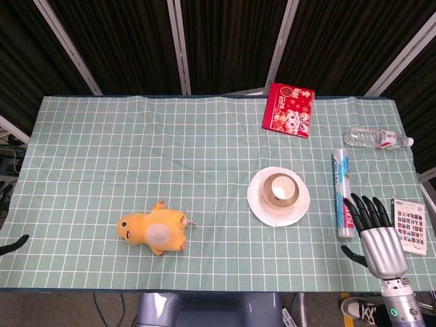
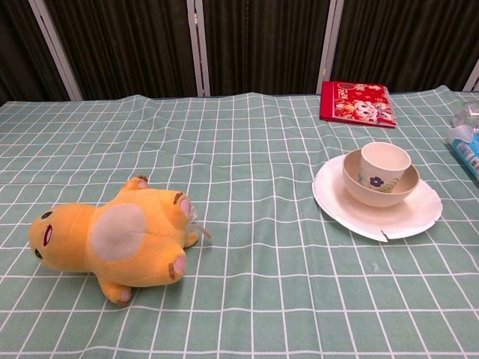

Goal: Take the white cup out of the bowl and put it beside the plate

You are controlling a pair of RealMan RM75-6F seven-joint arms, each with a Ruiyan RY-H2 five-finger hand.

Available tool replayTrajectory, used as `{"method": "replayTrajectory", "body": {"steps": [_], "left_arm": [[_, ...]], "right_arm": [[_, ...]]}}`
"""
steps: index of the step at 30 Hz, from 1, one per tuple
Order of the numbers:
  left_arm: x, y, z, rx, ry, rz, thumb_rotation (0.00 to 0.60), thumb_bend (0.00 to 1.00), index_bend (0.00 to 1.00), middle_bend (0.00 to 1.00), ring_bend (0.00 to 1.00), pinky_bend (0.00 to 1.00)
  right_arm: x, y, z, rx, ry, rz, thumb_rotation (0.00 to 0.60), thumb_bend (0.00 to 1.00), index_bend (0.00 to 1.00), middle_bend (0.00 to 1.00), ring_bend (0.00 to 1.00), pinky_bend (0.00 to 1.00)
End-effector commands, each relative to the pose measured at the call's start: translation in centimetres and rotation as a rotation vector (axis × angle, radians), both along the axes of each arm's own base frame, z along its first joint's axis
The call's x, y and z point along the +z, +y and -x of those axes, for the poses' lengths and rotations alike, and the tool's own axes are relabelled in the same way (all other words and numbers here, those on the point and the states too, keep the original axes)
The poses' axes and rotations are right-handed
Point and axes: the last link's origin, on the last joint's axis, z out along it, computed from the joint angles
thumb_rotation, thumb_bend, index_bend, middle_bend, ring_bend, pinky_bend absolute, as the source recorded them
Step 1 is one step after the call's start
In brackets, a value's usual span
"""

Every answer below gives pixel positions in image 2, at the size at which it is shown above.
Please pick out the white cup with flower print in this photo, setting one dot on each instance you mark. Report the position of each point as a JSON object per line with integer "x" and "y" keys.
{"x": 385, "y": 164}

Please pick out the green checkered tablecloth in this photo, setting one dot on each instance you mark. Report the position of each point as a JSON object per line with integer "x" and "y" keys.
{"x": 262, "y": 284}

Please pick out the beige bowl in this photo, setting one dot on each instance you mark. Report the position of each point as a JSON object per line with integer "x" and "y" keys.
{"x": 374, "y": 196}

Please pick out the yellow plush toy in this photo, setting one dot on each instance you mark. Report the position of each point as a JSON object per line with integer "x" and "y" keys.
{"x": 127, "y": 239}

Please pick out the dark pleated curtain panel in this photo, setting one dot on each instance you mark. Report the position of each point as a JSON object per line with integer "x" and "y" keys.
{"x": 22, "y": 52}
{"x": 262, "y": 45}
{"x": 127, "y": 48}
{"x": 404, "y": 41}

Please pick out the red spiral notebook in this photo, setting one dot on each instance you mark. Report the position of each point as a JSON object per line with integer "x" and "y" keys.
{"x": 355, "y": 106}

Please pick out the white paper plate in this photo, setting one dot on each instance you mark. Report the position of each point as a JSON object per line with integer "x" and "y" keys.
{"x": 404, "y": 220}

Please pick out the blue and white package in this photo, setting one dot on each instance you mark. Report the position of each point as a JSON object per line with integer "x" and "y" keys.
{"x": 466, "y": 147}

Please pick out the clear plastic bottle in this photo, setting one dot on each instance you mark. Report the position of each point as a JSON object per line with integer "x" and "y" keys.
{"x": 466, "y": 112}

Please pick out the white partition post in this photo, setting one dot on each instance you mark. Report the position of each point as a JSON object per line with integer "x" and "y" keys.
{"x": 198, "y": 48}
{"x": 472, "y": 80}
{"x": 329, "y": 41}
{"x": 56, "y": 52}

